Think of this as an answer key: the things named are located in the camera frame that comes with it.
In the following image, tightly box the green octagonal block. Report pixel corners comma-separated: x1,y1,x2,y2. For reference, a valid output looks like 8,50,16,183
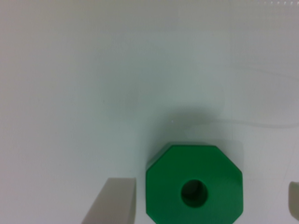
146,144,243,224

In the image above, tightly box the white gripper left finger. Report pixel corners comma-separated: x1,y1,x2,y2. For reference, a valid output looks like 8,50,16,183
81,178,136,224

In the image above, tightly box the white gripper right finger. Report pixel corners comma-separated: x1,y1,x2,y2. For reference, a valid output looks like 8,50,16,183
288,181,299,220

